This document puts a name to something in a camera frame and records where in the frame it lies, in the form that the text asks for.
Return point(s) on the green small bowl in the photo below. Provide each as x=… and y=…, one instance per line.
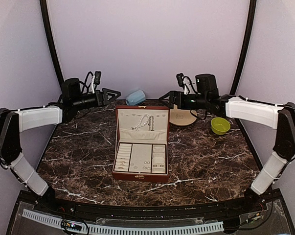
x=220, y=126

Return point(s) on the red wooden jewelry box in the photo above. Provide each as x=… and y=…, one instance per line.
x=142, y=124

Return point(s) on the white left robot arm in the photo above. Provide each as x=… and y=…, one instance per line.
x=14, y=122

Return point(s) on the light blue cup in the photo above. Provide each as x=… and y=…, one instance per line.
x=135, y=98

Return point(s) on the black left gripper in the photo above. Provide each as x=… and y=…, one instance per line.
x=102, y=97

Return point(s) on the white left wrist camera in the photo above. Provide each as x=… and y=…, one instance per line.
x=95, y=81

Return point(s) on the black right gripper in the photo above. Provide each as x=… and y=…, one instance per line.
x=173, y=94

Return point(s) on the cream ceramic plate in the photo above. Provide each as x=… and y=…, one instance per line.
x=180, y=117

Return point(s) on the white slotted cable duct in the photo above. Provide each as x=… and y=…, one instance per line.
x=123, y=227

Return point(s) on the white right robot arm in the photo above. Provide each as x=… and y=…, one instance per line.
x=276, y=118

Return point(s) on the red earring tray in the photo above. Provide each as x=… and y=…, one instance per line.
x=141, y=158

